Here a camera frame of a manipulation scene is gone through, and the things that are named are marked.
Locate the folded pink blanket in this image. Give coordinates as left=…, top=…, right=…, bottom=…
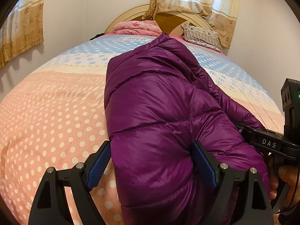
left=113, top=20, right=162, bottom=37

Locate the grey patterned pillow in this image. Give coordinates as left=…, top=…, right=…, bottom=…
left=181, top=24, right=222, bottom=52

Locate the beige left window curtain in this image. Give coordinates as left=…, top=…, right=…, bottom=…
left=1, top=0, right=44, bottom=68

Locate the purple hooded down jacket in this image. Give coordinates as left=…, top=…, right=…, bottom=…
left=104, top=34, right=269, bottom=224

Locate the person right hand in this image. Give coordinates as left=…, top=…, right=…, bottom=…
left=269, top=154, right=299, bottom=224

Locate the beige window curtain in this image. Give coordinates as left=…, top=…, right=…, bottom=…
left=1, top=0, right=44, bottom=68
left=142, top=0, right=240, bottom=48

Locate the beige centre window curtain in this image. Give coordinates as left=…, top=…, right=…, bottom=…
left=142, top=0, right=240, bottom=48

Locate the cream wooden headboard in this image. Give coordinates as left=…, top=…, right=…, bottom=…
left=105, top=4, right=213, bottom=36

